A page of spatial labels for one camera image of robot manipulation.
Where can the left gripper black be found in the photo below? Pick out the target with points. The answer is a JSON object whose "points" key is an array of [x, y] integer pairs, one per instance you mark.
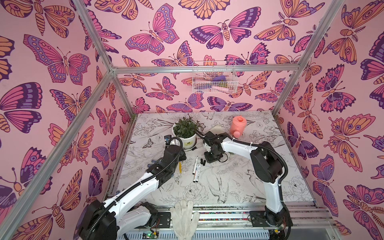
{"points": [[181, 157]]}

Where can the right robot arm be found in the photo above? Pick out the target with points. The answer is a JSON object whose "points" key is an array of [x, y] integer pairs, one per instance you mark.
{"points": [[268, 165]]}

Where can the wire basket on wall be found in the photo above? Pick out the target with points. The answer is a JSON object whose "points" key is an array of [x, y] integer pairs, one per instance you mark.
{"points": [[215, 79]]}

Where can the green circuit board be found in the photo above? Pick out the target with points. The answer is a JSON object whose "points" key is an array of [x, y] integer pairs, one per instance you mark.
{"points": [[150, 235]]}

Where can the white marker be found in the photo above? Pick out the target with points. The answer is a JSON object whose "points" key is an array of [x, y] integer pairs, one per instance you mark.
{"points": [[197, 161], [197, 172]]}

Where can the white knit glove front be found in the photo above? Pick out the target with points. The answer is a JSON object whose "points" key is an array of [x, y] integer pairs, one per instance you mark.
{"points": [[184, 221]]}

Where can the potted green plant white pot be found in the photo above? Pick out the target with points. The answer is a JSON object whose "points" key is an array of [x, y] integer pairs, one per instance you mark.
{"points": [[185, 129]]}

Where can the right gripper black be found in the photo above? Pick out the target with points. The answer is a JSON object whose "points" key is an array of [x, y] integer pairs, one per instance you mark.
{"points": [[208, 138]]}

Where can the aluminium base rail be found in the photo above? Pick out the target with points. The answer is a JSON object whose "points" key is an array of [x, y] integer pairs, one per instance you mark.
{"points": [[244, 223]]}

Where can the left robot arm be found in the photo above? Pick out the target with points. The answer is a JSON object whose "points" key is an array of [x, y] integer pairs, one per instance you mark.
{"points": [[114, 217]]}

